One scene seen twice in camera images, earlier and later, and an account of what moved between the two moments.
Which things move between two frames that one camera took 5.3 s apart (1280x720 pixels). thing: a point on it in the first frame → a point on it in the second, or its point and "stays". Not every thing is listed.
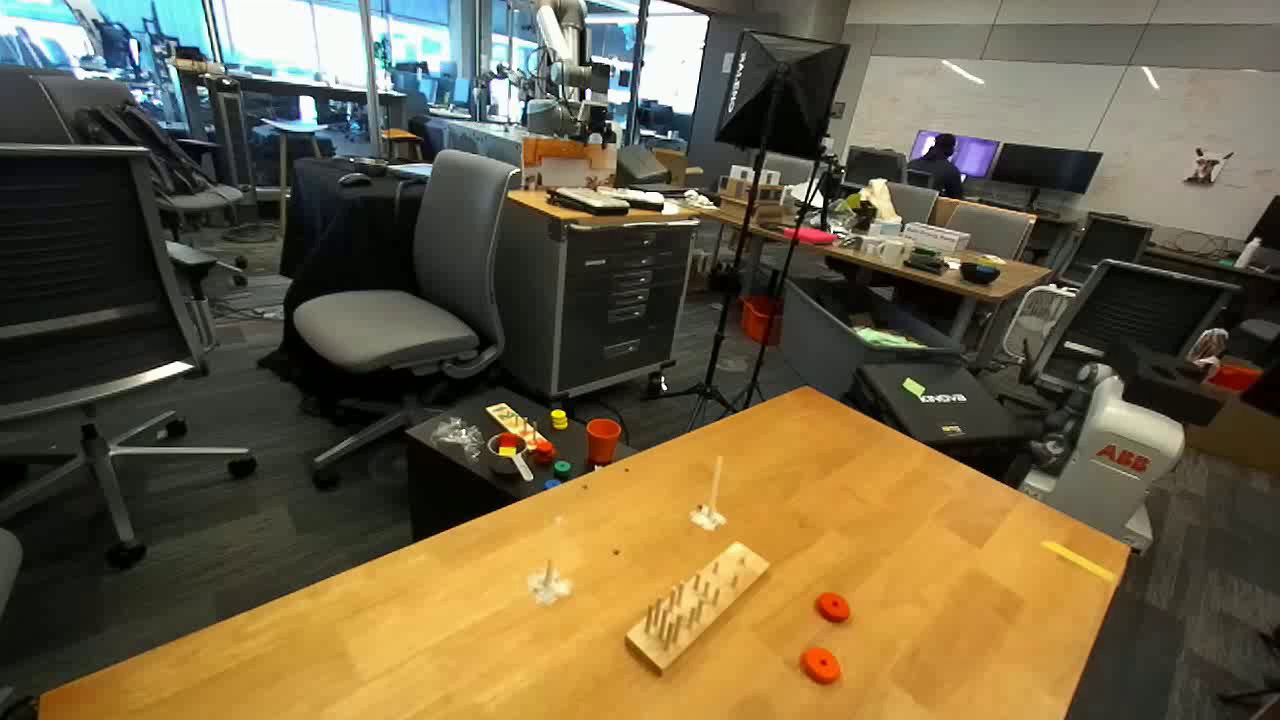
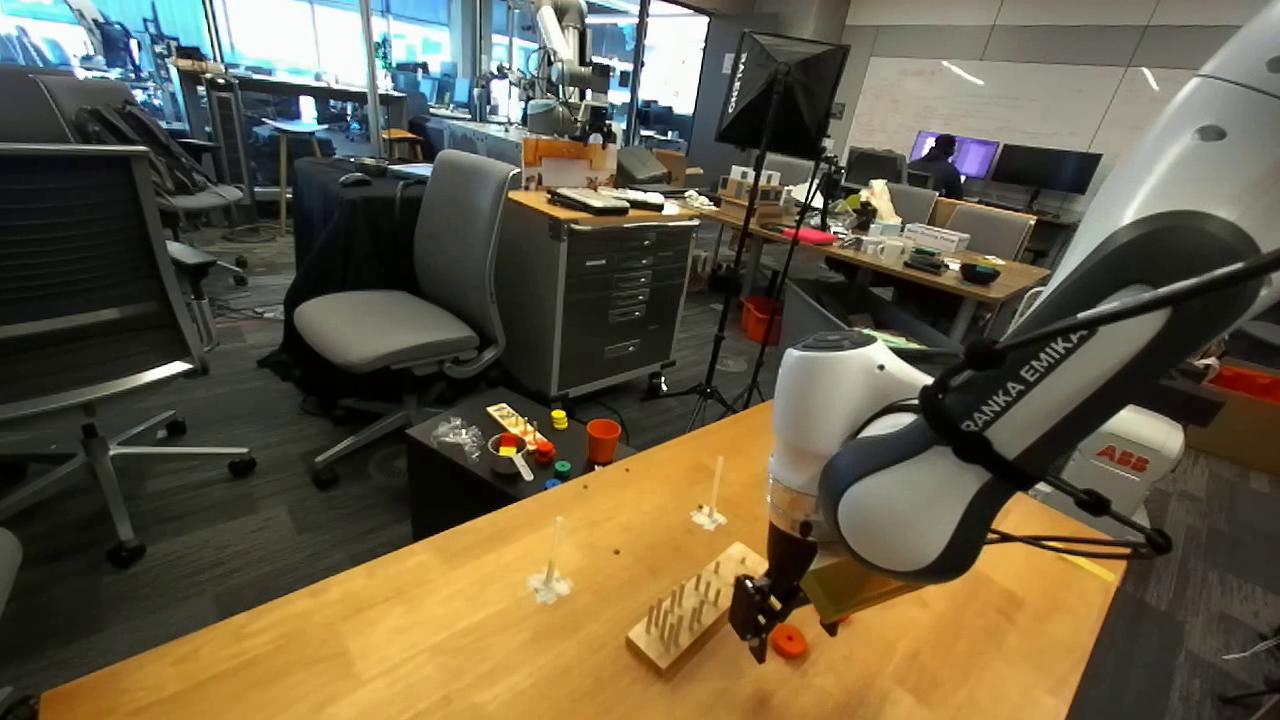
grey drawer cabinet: x=591 y=295 stays
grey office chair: x=448 y=316 stays
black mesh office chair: x=95 y=300 stays
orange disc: x=823 y=666 → x=789 y=640
